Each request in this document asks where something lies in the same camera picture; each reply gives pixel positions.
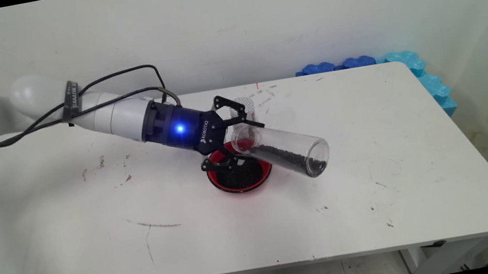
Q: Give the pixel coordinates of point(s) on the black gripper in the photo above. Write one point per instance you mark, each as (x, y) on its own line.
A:
(184, 129)

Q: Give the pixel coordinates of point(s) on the tall clear plastic jar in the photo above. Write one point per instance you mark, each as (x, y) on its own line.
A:
(285, 150)

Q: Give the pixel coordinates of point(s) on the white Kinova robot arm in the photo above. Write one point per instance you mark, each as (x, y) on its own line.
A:
(118, 115)

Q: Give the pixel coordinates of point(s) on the spice jar with white lid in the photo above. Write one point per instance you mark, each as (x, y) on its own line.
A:
(247, 104)

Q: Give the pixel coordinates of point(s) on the red bowl with black seeds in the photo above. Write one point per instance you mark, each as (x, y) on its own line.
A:
(241, 181)

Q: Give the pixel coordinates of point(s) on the dark blue foam mat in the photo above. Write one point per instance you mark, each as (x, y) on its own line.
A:
(317, 68)
(358, 62)

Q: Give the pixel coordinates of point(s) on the light blue foam mat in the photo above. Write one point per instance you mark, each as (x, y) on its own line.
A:
(431, 83)

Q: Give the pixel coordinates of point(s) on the grey metal table leg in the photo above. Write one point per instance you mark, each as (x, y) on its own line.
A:
(413, 262)

